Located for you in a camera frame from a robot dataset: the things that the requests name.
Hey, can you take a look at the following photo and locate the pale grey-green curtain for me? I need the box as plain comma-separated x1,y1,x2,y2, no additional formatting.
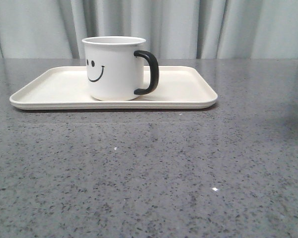
0,0,298,59

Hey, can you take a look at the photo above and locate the cream rectangular plastic tray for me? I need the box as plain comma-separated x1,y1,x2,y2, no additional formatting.
9,66,218,111

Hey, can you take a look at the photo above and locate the white smiley mug black handle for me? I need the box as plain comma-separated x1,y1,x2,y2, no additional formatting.
82,36,159,101

